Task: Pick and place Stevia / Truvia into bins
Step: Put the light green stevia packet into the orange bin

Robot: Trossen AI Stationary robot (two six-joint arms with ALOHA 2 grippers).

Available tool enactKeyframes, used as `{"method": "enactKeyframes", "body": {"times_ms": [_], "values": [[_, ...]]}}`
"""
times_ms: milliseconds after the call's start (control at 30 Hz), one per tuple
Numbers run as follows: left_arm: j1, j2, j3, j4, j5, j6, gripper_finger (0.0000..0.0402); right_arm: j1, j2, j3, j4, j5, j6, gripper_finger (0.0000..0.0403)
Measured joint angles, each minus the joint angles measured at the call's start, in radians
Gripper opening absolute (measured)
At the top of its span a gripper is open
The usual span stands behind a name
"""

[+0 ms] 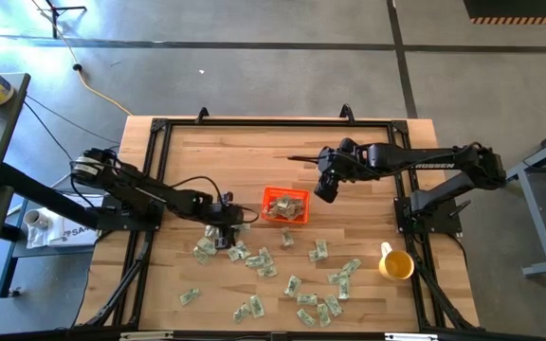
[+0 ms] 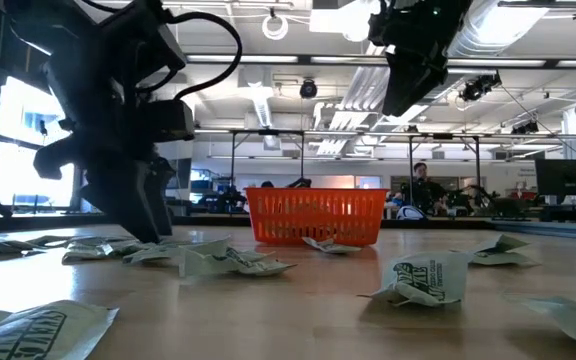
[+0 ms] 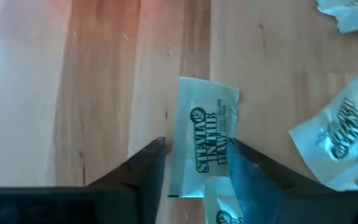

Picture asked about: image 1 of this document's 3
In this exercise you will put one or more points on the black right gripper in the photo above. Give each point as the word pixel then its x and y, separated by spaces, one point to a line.
pixel 344 158

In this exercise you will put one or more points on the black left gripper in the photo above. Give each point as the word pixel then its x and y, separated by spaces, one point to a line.
pixel 221 215

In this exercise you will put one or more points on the orange plastic basket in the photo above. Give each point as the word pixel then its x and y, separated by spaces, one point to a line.
pixel 303 192

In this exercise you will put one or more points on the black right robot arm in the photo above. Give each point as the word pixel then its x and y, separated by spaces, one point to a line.
pixel 424 161

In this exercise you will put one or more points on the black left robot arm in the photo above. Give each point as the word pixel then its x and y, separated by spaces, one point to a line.
pixel 135 184

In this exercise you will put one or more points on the yellow mug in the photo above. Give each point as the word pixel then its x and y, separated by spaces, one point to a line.
pixel 396 265

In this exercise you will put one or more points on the white printed bag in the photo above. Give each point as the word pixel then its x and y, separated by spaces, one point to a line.
pixel 71 232

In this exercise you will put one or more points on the white cup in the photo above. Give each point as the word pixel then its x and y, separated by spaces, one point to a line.
pixel 36 219

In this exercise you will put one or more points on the grey metal table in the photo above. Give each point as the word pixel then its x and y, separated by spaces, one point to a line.
pixel 533 208

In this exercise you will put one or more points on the black mat with hazard stripes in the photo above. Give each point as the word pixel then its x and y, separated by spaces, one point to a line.
pixel 519 8

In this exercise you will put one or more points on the black tripod stand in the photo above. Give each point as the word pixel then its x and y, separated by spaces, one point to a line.
pixel 55 14

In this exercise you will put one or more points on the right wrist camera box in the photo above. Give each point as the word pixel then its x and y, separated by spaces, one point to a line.
pixel 329 187

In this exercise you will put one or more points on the black metal table frame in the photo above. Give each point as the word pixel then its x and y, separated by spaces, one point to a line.
pixel 278 123

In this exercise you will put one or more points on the white metal bracket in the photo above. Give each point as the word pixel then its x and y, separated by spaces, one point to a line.
pixel 410 336
pixel 145 335

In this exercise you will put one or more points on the blue cart frame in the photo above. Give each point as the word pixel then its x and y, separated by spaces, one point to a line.
pixel 5 270

